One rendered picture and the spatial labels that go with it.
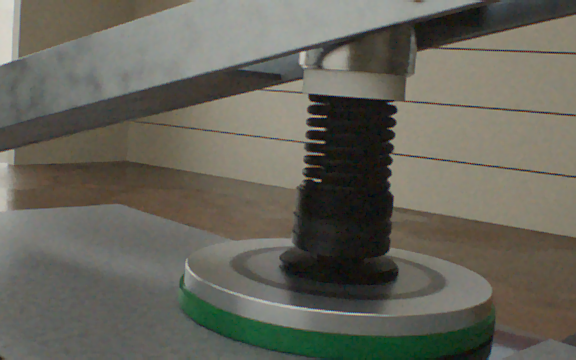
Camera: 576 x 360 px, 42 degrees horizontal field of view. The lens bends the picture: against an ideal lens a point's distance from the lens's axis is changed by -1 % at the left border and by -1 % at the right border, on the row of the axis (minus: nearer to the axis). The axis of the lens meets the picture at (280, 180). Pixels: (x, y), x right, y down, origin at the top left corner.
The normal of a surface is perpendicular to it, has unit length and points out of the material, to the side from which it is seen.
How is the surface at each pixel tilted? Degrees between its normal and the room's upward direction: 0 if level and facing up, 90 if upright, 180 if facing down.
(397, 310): 0
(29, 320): 0
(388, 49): 90
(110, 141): 90
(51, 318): 0
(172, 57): 90
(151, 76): 90
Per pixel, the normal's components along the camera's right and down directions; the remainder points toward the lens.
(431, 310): 0.07, -0.99
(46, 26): 0.80, 0.13
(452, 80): -0.59, 0.05
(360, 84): 0.00, 0.12
